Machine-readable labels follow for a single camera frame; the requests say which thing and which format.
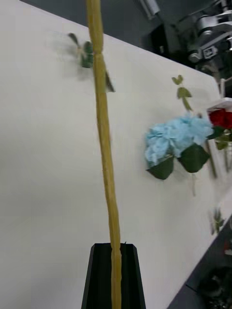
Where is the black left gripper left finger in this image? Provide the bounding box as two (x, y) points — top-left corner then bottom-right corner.
(81, 243), (114, 309)

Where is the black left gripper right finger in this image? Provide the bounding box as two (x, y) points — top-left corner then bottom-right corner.
(120, 243), (146, 309)

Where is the pale blue flower green stem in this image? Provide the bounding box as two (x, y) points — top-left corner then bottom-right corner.
(144, 115), (215, 197)
(86, 0), (123, 309)

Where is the red rose with green stem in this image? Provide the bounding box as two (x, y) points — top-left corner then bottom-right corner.
(208, 109), (227, 150)
(222, 111), (232, 173)

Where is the dark green leaf twig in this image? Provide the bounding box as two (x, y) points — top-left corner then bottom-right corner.
(208, 207), (226, 235)
(67, 32), (116, 94)

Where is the light green leaf twig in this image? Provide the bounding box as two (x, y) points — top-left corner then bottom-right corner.
(171, 74), (193, 112)

